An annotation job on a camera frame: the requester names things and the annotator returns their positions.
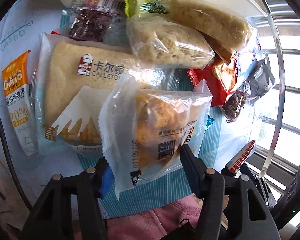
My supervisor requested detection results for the Calleton bread package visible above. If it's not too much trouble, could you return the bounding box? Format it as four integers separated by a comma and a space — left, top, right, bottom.
34, 33, 168, 155

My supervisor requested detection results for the meat floss bread package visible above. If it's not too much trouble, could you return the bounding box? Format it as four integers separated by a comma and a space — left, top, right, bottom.
98, 74, 212, 197

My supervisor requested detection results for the orange white oats bar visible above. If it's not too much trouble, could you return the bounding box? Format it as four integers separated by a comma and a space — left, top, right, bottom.
2, 50, 37, 156

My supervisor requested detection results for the clear rice cake bag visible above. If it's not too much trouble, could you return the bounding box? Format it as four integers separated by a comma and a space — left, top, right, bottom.
127, 16, 215, 69

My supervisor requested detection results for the green label rice crisp bar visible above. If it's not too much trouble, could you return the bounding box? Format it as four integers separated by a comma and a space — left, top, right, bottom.
124, 0, 257, 51

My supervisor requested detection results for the red patterned snack packet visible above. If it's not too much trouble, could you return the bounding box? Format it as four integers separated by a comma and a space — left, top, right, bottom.
225, 140, 256, 174

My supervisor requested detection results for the small dark plum packet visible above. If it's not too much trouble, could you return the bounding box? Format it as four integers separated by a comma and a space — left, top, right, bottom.
221, 57, 276, 123

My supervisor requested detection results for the red orange cracker packet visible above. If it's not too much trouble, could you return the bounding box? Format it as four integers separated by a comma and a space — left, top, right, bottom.
186, 33, 241, 107

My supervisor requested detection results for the blue white biscuit packet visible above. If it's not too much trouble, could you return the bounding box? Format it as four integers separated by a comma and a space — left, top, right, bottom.
228, 37, 265, 95

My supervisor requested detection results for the red dried plum packet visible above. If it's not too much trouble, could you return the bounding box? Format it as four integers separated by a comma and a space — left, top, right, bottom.
60, 0, 129, 47

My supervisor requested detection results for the black cable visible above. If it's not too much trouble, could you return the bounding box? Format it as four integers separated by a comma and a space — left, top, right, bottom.
0, 101, 33, 212

